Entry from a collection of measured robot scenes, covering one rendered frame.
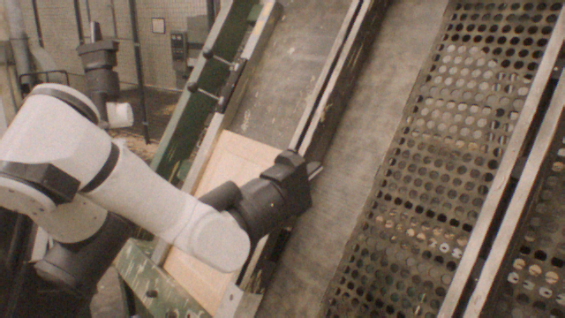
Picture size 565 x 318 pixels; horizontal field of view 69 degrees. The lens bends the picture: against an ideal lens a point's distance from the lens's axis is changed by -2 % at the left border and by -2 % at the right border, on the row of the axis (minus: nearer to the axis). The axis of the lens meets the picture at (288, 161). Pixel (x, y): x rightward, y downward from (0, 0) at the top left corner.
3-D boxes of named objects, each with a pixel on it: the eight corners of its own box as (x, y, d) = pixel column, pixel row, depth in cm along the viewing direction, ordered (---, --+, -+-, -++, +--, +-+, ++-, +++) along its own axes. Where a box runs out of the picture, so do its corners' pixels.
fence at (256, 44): (161, 261, 139) (150, 259, 136) (274, 6, 143) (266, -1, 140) (167, 267, 135) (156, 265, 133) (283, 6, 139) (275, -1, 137)
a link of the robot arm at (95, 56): (92, 50, 120) (98, 92, 121) (66, 46, 110) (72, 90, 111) (128, 43, 116) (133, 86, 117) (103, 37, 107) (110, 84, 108)
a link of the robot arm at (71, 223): (-10, 70, 45) (64, 172, 64) (-81, 168, 38) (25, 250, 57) (89, 86, 45) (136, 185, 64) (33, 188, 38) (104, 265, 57)
